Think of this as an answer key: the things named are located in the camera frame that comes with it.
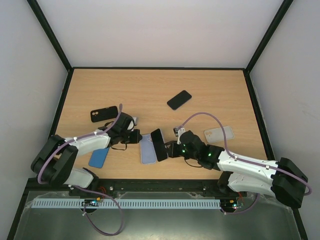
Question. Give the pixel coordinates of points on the blue phone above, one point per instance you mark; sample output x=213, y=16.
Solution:
x=98, y=158

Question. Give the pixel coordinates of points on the black front mounting rail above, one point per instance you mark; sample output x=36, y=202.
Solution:
x=160, y=186

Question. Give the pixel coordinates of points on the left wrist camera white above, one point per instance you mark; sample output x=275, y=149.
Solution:
x=132, y=124

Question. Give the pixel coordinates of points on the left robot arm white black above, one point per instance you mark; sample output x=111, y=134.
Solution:
x=54, y=164

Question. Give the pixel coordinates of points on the clear phone case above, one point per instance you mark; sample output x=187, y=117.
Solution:
x=215, y=135

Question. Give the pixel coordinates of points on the black phone case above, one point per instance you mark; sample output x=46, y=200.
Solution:
x=103, y=114

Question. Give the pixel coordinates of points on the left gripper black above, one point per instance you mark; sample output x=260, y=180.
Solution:
x=137, y=137

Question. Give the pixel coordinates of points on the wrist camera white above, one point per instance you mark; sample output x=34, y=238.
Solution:
x=178, y=131
x=132, y=124

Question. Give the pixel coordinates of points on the silver white phone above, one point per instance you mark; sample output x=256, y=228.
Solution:
x=159, y=145

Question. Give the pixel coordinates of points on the light blue slotted cable duct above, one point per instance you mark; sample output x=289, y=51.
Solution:
x=72, y=203

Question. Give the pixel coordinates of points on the lilac phone case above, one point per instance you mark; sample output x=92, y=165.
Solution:
x=147, y=151

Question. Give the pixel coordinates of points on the dark blue phone screen up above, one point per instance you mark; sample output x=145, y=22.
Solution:
x=179, y=100

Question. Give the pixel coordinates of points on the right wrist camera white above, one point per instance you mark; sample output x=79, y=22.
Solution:
x=178, y=131

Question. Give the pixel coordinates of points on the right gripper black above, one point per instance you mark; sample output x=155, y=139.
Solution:
x=173, y=149

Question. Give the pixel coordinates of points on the black aluminium frame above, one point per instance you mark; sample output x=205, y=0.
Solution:
x=34, y=5

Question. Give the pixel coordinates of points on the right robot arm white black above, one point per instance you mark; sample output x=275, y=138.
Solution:
x=221, y=159

